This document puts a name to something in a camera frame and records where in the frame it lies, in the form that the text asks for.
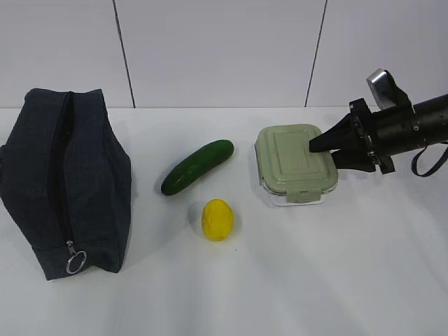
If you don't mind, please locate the silver zipper pull ring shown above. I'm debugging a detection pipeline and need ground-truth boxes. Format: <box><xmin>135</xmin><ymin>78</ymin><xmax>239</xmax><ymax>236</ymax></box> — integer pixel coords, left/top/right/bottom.
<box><xmin>65</xmin><ymin>239</ymin><xmax>88</xmax><ymax>274</ymax></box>

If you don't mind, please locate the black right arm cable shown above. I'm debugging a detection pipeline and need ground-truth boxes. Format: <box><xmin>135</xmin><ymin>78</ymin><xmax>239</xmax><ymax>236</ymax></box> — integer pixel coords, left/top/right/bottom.
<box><xmin>411</xmin><ymin>143</ymin><xmax>448</xmax><ymax>177</ymax></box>

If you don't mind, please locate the green cucumber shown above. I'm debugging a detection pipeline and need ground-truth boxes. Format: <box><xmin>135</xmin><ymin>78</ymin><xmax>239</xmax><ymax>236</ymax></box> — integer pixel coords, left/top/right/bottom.
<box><xmin>160</xmin><ymin>139</ymin><xmax>235</xmax><ymax>196</ymax></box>

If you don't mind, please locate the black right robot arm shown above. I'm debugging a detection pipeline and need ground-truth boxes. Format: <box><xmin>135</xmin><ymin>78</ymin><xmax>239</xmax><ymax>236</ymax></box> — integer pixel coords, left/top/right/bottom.
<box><xmin>309</xmin><ymin>95</ymin><xmax>447</xmax><ymax>177</ymax></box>

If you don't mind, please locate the green lidded glass container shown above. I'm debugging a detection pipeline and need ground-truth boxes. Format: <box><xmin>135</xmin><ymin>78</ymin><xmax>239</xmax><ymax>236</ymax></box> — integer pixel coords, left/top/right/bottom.
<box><xmin>254</xmin><ymin>124</ymin><xmax>339</xmax><ymax>207</ymax></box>

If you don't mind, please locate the yellow lemon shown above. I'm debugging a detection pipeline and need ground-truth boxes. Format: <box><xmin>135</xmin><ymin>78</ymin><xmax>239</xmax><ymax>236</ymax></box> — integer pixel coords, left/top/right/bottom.
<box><xmin>202</xmin><ymin>199</ymin><xmax>235</xmax><ymax>242</ymax></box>

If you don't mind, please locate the dark blue fabric bag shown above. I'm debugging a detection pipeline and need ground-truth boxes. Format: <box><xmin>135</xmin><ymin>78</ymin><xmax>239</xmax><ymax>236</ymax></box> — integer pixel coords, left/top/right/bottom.
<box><xmin>1</xmin><ymin>88</ymin><xmax>132</xmax><ymax>280</ymax></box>

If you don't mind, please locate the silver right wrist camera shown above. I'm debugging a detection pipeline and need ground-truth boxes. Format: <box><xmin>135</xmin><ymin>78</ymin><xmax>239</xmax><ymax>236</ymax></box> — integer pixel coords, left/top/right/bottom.
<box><xmin>366</xmin><ymin>69</ymin><xmax>398</xmax><ymax>110</ymax></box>

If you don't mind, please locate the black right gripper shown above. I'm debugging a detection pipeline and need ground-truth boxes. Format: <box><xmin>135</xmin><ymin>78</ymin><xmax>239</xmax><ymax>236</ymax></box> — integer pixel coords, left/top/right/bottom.
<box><xmin>309</xmin><ymin>99</ymin><xmax>396</xmax><ymax>174</ymax></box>

